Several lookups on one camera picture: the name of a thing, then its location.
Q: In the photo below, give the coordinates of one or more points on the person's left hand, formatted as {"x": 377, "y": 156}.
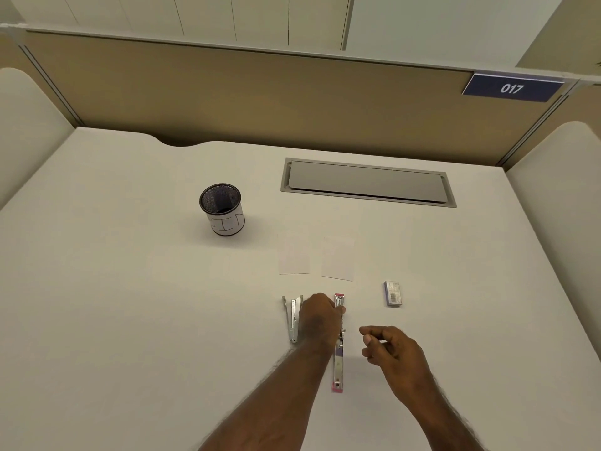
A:
{"x": 321, "y": 324}

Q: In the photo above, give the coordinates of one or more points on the person's right hand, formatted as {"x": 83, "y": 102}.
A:
{"x": 404, "y": 361}

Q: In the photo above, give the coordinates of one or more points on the white metal stapler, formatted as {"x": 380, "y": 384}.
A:
{"x": 293, "y": 319}

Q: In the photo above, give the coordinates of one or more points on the pink metal stapler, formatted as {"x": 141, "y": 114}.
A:
{"x": 338, "y": 371}

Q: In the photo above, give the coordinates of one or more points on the white paper sheet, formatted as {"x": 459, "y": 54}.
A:
{"x": 338, "y": 258}
{"x": 294, "y": 255}

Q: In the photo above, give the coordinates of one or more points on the small box of staples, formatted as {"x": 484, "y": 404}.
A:
{"x": 393, "y": 294}

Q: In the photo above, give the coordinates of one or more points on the person's left forearm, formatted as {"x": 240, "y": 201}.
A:
{"x": 277, "y": 399}

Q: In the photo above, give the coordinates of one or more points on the black mesh pen holder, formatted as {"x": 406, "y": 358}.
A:
{"x": 227, "y": 220}

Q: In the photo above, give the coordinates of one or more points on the white curved desk divider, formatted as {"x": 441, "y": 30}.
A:
{"x": 563, "y": 206}
{"x": 28, "y": 131}

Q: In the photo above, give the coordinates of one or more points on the long beige partition panel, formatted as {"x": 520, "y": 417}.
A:
{"x": 235, "y": 98}

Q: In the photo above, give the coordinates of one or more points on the blue number sign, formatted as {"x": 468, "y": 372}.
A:
{"x": 512, "y": 88}

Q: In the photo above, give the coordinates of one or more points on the beige side partition panel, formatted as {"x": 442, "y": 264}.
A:
{"x": 587, "y": 103}
{"x": 7, "y": 51}

